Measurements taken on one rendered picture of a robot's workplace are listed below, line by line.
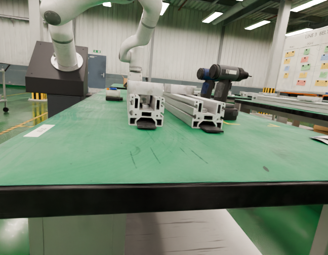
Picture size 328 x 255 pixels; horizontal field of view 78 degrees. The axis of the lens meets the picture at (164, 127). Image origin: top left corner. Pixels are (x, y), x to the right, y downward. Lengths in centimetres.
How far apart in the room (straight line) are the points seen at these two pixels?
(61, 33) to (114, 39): 1121
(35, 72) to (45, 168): 120
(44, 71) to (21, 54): 1191
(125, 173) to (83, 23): 1260
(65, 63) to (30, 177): 120
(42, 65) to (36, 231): 121
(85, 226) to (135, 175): 16
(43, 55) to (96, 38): 1103
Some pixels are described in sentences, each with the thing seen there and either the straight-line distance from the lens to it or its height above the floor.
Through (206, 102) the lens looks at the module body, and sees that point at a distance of 72.
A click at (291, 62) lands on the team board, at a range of 442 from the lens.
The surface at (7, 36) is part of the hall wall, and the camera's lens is 1368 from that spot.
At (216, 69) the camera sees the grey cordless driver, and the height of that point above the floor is 98.
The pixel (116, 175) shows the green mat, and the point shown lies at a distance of 29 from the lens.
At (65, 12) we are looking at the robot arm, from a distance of 121.
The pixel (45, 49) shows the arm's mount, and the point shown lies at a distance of 163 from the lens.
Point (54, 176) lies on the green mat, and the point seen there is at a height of 78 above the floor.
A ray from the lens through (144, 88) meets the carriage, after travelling 65.
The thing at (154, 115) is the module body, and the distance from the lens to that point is 59.
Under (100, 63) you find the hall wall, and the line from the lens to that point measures 1237.
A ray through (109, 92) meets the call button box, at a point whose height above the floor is 82.
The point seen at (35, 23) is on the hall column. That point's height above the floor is 229.
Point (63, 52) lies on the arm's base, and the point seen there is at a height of 103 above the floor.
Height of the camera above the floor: 91
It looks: 12 degrees down
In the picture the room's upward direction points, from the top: 5 degrees clockwise
